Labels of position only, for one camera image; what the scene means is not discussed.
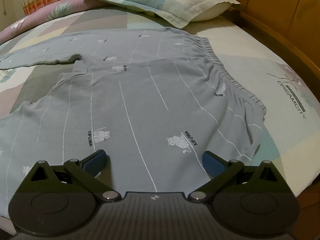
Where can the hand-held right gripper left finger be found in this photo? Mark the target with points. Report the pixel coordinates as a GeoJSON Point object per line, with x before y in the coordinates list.
{"type": "Point", "coordinates": [96, 161]}

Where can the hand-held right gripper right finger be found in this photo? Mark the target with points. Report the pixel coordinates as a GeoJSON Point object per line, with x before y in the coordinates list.
{"type": "Point", "coordinates": [212, 163]}

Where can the grey printed pants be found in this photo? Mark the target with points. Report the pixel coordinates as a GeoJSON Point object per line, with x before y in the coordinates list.
{"type": "Point", "coordinates": [140, 100]}

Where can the purple floral quilt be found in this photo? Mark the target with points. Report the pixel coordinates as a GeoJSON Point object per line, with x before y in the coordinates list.
{"type": "Point", "coordinates": [45, 15]}

